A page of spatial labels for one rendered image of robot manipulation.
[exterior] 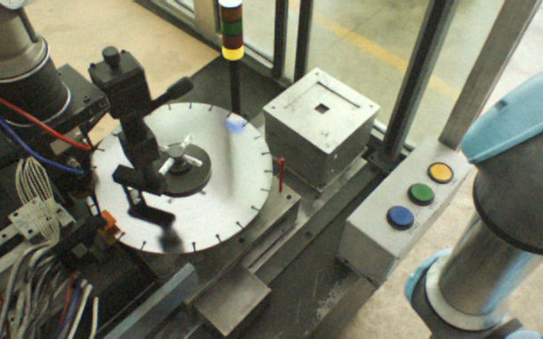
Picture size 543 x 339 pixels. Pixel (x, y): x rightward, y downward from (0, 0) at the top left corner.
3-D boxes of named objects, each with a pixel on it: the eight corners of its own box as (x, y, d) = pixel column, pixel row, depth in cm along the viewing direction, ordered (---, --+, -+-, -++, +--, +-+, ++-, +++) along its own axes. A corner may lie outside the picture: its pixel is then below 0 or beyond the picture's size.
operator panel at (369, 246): (409, 176, 109) (428, 134, 97) (451, 204, 105) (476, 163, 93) (335, 256, 97) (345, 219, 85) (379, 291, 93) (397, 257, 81)
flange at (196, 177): (156, 143, 88) (153, 134, 86) (215, 147, 87) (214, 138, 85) (142, 193, 81) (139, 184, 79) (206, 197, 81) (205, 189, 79)
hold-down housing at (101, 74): (152, 140, 72) (121, 30, 56) (167, 159, 70) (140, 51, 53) (119, 157, 70) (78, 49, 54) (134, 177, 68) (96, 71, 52)
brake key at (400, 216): (396, 207, 88) (398, 202, 86) (414, 221, 86) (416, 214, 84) (383, 221, 86) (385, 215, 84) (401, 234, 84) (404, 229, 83)
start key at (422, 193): (416, 185, 91) (418, 178, 89) (433, 197, 89) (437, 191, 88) (404, 197, 89) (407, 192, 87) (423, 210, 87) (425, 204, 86)
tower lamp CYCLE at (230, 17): (231, 5, 94) (231, -8, 92) (247, 14, 93) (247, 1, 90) (214, 15, 92) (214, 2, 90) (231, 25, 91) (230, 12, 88)
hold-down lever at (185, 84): (167, 72, 64) (164, 56, 61) (198, 94, 61) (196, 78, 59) (119, 102, 60) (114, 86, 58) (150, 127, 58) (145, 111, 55)
